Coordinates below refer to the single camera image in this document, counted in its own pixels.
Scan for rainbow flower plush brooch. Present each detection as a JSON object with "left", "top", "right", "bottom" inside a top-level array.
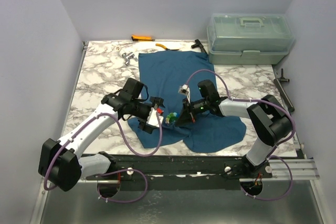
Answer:
[{"left": 165, "top": 112, "right": 180, "bottom": 124}]

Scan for blue t-shirt garment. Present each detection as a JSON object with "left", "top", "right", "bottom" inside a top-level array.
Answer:
[{"left": 139, "top": 51, "right": 246, "bottom": 153}]

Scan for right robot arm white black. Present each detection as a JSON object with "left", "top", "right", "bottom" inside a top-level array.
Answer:
[{"left": 175, "top": 79, "right": 295, "bottom": 178}]

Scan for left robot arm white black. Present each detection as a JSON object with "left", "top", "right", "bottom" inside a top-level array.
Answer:
[{"left": 38, "top": 78, "right": 164, "bottom": 191}]

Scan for metal faucet fitting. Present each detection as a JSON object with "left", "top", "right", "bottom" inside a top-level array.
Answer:
[{"left": 121, "top": 52, "right": 138, "bottom": 66}]

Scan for orange utility knife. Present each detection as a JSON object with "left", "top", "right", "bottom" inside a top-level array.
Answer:
[{"left": 131, "top": 35, "right": 155, "bottom": 41}]

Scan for green plastic toolbox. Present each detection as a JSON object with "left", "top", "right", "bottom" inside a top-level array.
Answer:
[{"left": 207, "top": 14, "right": 295, "bottom": 65}]

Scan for black clamp bar tool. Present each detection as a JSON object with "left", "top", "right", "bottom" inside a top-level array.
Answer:
[{"left": 273, "top": 68, "right": 295, "bottom": 113}]

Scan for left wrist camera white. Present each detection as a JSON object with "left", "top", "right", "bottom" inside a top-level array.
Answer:
[{"left": 146, "top": 108, "right": 164, "bottom": 128}]

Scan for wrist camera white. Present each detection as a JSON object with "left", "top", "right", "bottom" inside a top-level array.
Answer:
[
  {"left": 178, "top": 84, "right": 190, "bottom": 100},
  {"left": 146, "top": 108, "right": 164, "bottom": 128}
]

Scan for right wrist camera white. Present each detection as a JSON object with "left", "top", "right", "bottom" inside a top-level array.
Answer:
[{"left": 178, "top": 84, "right": 190, "bottom": 100}]

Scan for aluminium rail frame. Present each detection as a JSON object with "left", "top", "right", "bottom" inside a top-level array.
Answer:
[{"left": 40, "top": 157, "right": 320, "bottom": 183}]

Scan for yellow handled pliers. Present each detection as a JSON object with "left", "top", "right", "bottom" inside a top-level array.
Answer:
[{"left": 155, "top": 43, "right": 179, "bottom": 51}]

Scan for black T-handle tool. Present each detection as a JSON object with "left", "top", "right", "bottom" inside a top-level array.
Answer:
[{"left": 191, "top": 39, "right": 208, "bottom": 55}]

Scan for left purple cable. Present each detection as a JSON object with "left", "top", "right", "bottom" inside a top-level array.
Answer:
[{"left": 43, "top": 110, "right": 164, "bottom": 204}]

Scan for purple cable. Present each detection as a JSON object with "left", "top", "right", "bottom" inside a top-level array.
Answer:
[
  {"left": 43, "top": 110, "right": 164, "bottom": 204},
  {"left": 186, "top": 69, "right": 297, "bottom": 201}
]

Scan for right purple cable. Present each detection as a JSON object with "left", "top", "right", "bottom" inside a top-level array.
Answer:
[{"left": 186, "top": 69, "right": 297, "bottom": 201}]

